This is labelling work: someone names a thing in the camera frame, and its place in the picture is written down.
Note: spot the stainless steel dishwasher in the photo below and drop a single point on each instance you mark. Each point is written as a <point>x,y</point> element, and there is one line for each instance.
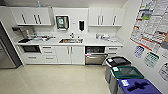
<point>96,60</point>

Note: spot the stainless steel sink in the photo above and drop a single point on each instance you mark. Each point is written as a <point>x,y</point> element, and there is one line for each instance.
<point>70,41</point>

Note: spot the chrome sink faucet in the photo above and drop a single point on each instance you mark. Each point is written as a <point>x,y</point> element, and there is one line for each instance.
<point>72,35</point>

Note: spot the small dish soap bottle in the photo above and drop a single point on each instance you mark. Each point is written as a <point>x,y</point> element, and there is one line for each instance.
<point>97,35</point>

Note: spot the white two-door base cabinet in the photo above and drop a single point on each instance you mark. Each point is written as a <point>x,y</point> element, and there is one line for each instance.
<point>61,55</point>

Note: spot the steel paper towel dispenser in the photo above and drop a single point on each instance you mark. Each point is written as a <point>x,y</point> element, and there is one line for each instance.
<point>62,22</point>

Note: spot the black-lid waste bin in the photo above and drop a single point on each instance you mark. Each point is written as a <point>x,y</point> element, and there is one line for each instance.
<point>117,61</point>

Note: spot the countertop dish rack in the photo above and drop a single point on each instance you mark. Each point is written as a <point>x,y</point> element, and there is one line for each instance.
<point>43,37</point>

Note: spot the green-lid waste bin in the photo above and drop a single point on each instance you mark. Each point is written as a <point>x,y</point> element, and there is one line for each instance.
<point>126,71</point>

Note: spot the black built-in microwave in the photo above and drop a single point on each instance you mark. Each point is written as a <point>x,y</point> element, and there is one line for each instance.
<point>30,49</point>

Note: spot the white microwave base cabinet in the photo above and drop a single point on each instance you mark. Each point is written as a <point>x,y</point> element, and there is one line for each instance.
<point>31,58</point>

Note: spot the pale blue bottle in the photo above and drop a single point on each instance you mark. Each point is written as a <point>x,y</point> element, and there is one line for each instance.
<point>38,4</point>

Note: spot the blue-lid recycling bin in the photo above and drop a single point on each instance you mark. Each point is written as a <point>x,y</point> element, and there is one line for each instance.
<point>138,87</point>

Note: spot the notice board with papers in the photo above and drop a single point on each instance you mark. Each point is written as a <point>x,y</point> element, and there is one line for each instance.
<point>151,21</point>

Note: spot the stainless steel refrigerator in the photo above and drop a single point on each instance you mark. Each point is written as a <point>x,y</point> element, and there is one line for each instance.
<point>6,50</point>

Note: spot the white waste sorting sign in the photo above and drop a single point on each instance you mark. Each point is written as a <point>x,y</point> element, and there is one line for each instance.
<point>164,71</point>

